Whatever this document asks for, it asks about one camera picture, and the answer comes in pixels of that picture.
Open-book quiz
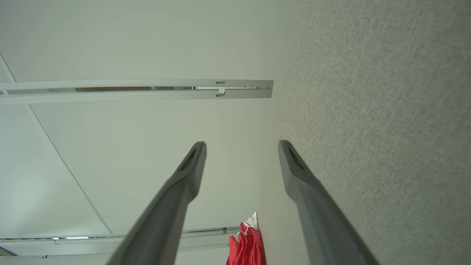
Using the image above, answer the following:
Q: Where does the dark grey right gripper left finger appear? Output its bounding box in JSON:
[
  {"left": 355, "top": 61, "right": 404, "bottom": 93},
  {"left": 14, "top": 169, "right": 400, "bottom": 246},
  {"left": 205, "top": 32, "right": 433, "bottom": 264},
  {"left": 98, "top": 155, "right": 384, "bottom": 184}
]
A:
[{"left": 106, "top": 141, "right": 207, "bottom": 265}]

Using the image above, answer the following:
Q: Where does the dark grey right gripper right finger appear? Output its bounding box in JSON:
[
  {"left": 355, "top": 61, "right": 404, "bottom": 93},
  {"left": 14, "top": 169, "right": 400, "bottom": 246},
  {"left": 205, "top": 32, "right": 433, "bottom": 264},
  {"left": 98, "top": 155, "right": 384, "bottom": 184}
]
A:
[{"left": 279, "top": 140, "right": 379, "bottom": 265}]

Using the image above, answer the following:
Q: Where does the red white basketball jersey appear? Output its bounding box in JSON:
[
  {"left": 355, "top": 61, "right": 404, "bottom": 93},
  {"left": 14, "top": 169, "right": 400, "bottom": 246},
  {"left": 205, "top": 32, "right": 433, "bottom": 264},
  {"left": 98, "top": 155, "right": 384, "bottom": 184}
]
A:
[{"left": 226, "top": 212, "right": 266, "bottom": 265}]

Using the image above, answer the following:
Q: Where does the grey fabric sofa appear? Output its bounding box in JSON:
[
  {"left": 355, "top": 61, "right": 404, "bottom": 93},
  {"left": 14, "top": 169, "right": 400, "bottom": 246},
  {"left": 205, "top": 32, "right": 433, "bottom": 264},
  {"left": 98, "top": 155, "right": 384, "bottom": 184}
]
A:
[{"left": 257, "top": 0, "right": 471, "bottom": 265}]

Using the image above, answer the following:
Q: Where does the grey wall baseboard rail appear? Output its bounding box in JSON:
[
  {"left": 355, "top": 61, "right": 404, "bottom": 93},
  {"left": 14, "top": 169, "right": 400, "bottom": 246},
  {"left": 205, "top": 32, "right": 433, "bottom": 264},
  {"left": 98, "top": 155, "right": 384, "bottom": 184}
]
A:
[{"left": 0, "top": 226, "right": 241, "bottom": 258}]

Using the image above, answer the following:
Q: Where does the grey wall partition post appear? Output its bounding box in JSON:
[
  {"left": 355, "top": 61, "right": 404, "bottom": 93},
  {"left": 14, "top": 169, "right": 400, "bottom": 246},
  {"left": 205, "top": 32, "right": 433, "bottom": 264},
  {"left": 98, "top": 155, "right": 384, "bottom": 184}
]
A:
[{"left": 0, "top": 79, "right": 274, "bottom": 106}]

